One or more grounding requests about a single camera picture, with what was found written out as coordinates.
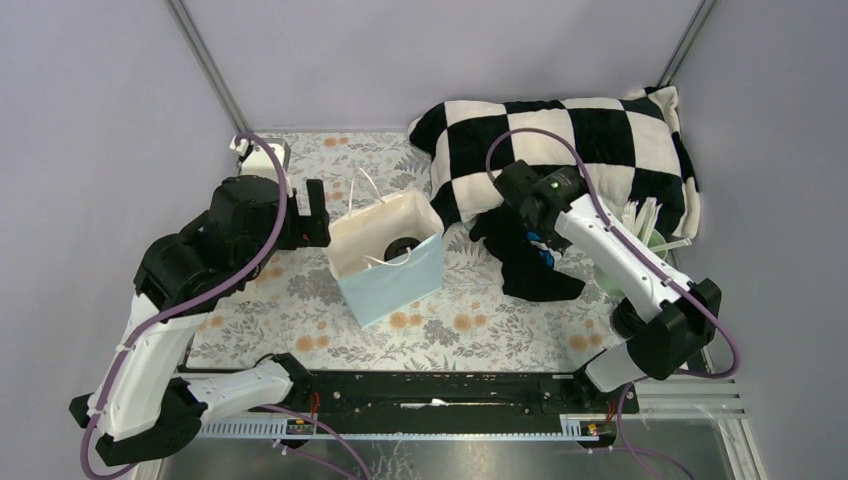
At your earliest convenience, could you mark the light blue paper bag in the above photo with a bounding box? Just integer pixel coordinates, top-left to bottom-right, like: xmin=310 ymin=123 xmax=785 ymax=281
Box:
xmin=323 ymin=169 xmax=445 ymax=327

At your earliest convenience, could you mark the black plastic cup lid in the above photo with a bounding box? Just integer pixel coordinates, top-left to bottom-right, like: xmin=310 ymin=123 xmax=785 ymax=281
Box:
xmin=383 ymin=237 xmax=421 ymax=262

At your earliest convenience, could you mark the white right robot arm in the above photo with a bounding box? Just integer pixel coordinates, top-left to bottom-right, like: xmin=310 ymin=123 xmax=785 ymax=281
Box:
xmin=491 ymin=161 xmax=721 ymax=412

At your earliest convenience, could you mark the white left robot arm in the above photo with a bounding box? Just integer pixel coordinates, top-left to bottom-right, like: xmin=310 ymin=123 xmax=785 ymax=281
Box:
xmin=69 ymin=175 xmax=330 ymax=479

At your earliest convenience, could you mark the black cloth with daisy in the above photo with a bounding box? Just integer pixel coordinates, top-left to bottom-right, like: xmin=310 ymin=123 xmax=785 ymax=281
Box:
xmin=469 ymin=205 xmax=585 ymax=302

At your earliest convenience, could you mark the floral patterned table mat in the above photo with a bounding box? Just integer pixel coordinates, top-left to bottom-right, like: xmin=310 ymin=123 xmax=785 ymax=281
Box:
xmin=185 ymin=131 xmax=690 ymax=374

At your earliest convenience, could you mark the black white checkered pillow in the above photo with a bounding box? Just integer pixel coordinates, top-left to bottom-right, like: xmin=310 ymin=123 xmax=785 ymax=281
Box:
xmin=408 ymin=86 xmax=701 ymax=239

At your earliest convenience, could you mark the white drinking straws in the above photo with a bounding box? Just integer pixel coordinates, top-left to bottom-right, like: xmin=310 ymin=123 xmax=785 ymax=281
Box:
xmin=621 ymin=197 xmax=692 ymax=259

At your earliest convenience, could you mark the stack of black lids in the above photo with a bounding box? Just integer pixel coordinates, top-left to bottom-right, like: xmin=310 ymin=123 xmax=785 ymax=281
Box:
xmin=610 ymin=298 xmax=647 ymax=339

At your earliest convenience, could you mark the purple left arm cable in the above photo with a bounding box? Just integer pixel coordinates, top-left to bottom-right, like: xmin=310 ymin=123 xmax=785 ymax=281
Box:
xmin=79 ymin=132 xmax=376 ymax=480

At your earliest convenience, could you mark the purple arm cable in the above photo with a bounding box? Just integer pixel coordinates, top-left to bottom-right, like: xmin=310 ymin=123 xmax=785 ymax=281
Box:
xmin=79 ymin=132 xmax=376 ymax=480
xmin=485 ymin=127 xmax=743 ymax=480

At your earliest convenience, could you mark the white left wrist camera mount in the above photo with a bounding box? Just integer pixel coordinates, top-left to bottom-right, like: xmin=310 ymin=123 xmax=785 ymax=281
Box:
xmin=229 ymin=138 xmax=291 ymax=182

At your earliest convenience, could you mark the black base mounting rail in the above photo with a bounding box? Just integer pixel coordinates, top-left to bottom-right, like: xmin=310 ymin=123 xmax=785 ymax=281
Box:
xmin=282 ymin=370 xmax=639 ymax=435

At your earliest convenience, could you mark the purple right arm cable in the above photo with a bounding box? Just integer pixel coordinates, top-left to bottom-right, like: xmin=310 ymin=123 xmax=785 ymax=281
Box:
xmin=485 ymin=127 xmax=743 ymax=480

